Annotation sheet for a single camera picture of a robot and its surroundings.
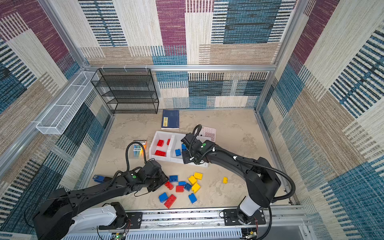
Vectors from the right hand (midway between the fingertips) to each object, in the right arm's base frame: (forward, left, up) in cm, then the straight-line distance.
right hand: (190, 158), depth 84 cm
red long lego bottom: (-20, +11, -8) cm, 24 cm away
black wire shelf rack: (+51, +45, +8) cm, 69 cm away
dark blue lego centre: (-13, +2, -9) cm, 16 cm away
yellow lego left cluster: (-9, -1, -8) cm, 12 cm away
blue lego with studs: (-7, +10, -10) cm, 16 cm away
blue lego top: (+8, +8, -8) cm, 14 cm away
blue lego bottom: (-18, -1, -9) cm, 20 cm away
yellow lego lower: (-13, -2, -8) cm, 16 cm away
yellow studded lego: (-7, -4, -8) cm, 11 cm away
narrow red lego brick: (+17, +15, -8) cm, 24 cm away
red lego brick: (+15, +20, -7) cm, 26 cm away
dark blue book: (+36, +15, -8) cm, 40 cm away
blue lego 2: (-18, +15, -8) cm, 24 cm away
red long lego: (+8, +19, -7) cm, 22 cm away
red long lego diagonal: (-12, +12, -8) cm, 19 cm away
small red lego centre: (-13, +7, -11) cm, 18 cm away
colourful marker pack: (+10, +33, -8) cm, 36 cm away
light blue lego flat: (-10, +5, -9) cm, 15 cm away
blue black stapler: (-8, +49, -6) cm, 50 cm away
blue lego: (+11, +4, -7) cm, 14 cm away
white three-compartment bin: (+10, +13, -2) cm, 16 cm away
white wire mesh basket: (+8, +62, +25) cm, 68 cm away
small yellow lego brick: (-10, -19, -9) cm, 23 cm away
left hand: (-9, +12, -5) cm, 16 cm away
